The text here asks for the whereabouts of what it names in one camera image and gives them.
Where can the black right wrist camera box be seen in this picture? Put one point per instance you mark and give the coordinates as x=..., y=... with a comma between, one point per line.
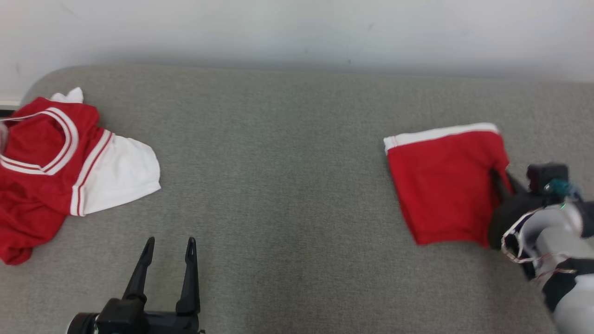
x=545, y=174

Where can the red shorts white waistband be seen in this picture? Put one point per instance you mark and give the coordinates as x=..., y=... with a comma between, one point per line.
x=445, y=185

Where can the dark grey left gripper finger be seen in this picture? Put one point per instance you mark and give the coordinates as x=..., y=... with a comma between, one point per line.
x=189, y=283
x=139, y=278

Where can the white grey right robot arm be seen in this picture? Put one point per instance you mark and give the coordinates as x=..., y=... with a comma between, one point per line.
x=557, y=227

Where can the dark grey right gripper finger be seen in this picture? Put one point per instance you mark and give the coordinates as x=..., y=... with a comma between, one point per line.
x=516, y=184
x=500, y=188

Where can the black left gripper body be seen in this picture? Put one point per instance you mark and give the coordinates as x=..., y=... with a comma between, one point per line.
x=134, y=320

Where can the red white basketball jersey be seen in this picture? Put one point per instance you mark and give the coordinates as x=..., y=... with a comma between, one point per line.
x=37, y=185

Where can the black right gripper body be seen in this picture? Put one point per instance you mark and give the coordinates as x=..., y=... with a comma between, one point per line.
x=510, y=213

